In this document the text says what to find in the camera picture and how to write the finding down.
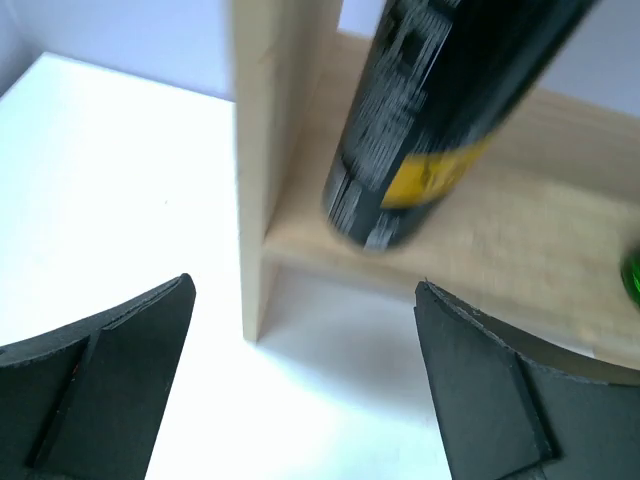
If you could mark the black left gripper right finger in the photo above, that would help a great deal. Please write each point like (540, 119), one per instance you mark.
(511, 405)

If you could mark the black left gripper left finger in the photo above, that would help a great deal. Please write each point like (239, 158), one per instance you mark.
(86, 400)

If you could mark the green yellow-label glass bottle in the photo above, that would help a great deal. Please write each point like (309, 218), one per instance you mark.
(629, 270)

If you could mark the black yellow can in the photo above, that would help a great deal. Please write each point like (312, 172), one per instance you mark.
(440, 78)

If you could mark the wooden shelf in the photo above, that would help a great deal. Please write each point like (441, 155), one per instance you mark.
(533, 235)

